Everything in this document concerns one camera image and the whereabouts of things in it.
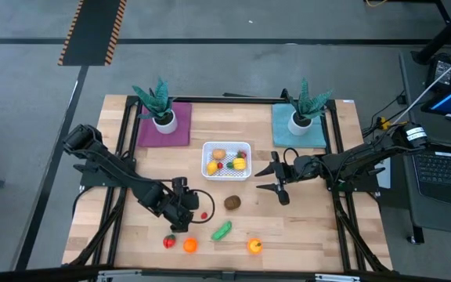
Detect red toy tomato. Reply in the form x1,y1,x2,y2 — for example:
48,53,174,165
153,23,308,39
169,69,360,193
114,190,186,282
162,233,177,250

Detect white perforated plastic basket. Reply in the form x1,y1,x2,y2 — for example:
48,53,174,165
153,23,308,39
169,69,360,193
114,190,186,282
201,141,253,182

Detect purple cloth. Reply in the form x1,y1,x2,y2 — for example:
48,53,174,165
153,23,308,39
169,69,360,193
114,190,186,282
136,102,193,148

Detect teal cloth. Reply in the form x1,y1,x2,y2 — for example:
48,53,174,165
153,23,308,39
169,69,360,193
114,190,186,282
271,103,327,150

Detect green cucumber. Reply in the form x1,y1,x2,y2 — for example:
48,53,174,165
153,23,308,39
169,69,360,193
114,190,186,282
211,221,233,241

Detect black crossbar with silver brackets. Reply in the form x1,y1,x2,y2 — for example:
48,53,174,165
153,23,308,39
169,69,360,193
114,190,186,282
0,265,451,282

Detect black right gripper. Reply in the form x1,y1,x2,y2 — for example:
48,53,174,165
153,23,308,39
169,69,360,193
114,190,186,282
254,150,323,206

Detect fake plant in white pot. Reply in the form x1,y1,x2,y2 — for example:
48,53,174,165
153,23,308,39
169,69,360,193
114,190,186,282
132,76,179,135
287,77,333,136

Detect black laptop keyboard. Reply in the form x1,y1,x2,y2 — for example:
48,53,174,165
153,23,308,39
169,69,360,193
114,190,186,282
410,150,451,208

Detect brown toy kiwi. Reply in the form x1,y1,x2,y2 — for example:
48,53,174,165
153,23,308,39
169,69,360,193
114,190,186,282
224,194,242,211

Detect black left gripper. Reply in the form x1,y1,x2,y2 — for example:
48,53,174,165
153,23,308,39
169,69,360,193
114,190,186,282
146,176,201,233

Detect orange toy fruit with leaf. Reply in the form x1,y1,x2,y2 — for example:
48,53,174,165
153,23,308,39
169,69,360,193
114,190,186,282
247,237,264,255

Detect black mat with striped edges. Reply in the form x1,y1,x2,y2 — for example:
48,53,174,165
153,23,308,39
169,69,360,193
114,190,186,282
57,0,128,67

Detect black power adapter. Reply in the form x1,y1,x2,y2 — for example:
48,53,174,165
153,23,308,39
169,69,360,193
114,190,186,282
424,52,451,93

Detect black equipment cart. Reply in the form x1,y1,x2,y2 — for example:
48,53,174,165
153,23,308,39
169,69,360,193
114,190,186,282
399,50,451,246

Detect white cable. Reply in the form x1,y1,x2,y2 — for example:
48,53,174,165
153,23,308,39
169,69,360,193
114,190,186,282
385,45,451,135

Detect plain orange toy fruit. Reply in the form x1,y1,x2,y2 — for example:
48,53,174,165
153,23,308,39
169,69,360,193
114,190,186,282
182,237,199,254

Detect black stand legs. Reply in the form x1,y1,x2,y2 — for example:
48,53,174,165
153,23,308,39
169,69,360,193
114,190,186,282
412,0,451,66

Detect black aluminium table frame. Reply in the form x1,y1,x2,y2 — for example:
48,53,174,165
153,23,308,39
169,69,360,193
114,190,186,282
63,93,393,275

